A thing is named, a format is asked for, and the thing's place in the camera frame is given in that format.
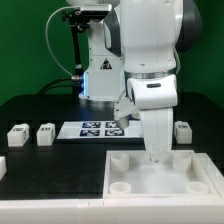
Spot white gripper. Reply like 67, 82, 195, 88
127, 75, 178, 157

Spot white square tabletop part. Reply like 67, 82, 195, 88
103, 150, 221, 198

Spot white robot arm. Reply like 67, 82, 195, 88
66, 0, 202, 155

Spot AprilTag marker sheet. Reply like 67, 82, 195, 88
57, 121, 143, 140

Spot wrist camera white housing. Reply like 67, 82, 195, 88
113, 97, 137, 129

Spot white right fence wall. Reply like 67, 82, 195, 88
192, 153, 224, 198

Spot white fence wall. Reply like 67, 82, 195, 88
0, 156, 7, 181
0, 198, 224, 224
192, 153, 224, 198

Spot black base cables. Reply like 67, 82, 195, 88
37, 77, 84, 95

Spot black camera on stand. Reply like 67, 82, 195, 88
61, 4, 112, 76

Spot white front fence wall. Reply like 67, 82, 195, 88
0, 198, 224, 224

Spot grey camera cable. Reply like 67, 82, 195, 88
45, 6, 75, 77

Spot white left fence wall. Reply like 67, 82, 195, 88
0, 156, 7, 181

